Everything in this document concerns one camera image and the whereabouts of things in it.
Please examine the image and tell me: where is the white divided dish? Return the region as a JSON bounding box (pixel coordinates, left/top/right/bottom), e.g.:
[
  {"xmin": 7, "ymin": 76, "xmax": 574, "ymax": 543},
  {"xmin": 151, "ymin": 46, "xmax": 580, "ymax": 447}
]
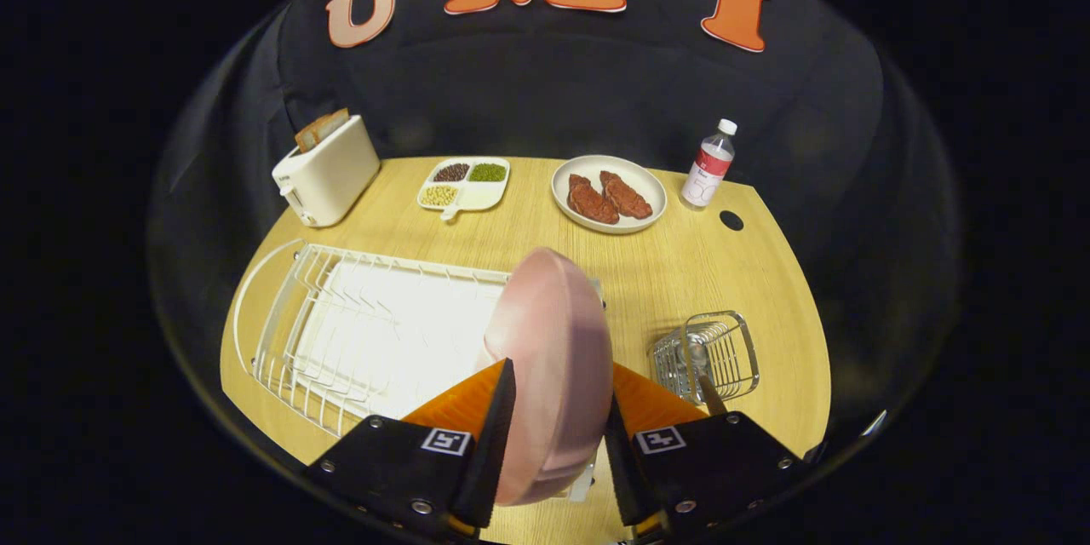
[{"xmin": 416, "ymin": 157, "xmax": 512, "ymax": 222}]

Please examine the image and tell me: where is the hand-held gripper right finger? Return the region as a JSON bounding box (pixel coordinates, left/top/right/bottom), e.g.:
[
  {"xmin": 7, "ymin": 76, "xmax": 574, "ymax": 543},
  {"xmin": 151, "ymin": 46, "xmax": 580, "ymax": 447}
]
[{"xmin": 603, "ymin": 362, "xmax": 807, "ymax": 542}]

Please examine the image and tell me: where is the metal wire basket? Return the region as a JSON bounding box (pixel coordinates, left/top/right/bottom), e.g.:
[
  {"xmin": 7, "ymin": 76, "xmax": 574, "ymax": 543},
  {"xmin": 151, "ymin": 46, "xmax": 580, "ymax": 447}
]
[{"xmin": 651, "ymin": 311, "xmax": 760, "ymax": 406}]

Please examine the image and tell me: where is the brown steak piece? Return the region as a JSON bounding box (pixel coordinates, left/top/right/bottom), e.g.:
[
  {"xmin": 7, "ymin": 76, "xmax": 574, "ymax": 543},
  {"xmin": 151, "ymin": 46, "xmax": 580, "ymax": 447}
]
[
  {"xmin": 567, "ymin": 174, "xmax": 621, "ymax": 226},
  {"xmin": 599, "ymin": 170, "xmax": 654, "ymax": 220}
]

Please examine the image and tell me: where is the red label water bottle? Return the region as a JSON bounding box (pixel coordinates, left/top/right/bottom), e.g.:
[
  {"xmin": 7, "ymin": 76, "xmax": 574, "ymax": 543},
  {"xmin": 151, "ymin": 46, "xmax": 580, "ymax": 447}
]
[{"xmin": 680, "ymin": 118, "xmax": 738, "ymax": 210}]

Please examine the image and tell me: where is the white wire dish rack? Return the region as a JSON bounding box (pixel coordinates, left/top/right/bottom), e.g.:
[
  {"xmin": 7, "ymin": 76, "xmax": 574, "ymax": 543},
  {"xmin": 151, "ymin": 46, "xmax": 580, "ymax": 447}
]
[{"xmin": 232, "ymin": 238, "xmax": 607, "ymax": 503}]

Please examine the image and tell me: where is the pink plate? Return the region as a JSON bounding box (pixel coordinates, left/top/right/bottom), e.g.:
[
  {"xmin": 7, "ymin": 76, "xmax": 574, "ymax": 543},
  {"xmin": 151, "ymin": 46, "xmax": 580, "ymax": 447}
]
[{"xmin": 484, "ymin": 247, "xmax": 615, "ymax": 508}]

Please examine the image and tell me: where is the white toaster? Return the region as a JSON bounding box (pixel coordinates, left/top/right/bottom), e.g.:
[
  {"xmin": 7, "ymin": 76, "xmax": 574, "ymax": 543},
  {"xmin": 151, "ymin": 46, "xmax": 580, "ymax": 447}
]
[{"xmin": 272, "ymin": 114, "xmax": 382, "ymax": 228}]

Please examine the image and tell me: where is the white round plate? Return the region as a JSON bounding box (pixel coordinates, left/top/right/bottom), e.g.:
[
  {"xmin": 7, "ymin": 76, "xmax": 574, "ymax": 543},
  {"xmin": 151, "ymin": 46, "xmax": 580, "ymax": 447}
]
[{"xmin": 551, "ymin": 155, "xmax": 668, "ymax": 235}]

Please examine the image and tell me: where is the dark-handled metal spoon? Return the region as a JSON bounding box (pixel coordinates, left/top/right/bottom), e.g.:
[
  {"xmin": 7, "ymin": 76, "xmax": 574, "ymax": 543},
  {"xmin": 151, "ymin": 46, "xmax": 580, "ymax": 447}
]
[{"xmin": 688, "ymin": 343, "xmax": 727, "ymax": 416}]

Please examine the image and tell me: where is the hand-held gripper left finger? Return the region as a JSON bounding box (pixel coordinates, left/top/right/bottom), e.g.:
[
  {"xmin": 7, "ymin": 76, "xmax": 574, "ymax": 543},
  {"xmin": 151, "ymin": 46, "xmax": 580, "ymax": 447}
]
[{"xmin": 303, "ymin": 358, "xmax": 518, "ymax": 542}]

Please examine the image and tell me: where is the black backdrop cloth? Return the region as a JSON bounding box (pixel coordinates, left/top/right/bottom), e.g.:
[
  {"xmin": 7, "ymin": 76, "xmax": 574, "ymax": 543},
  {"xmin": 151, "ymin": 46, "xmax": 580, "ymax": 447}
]
[{"xmin": 149, "ymin": 0, "xmax": 963, "ymax": 444}]

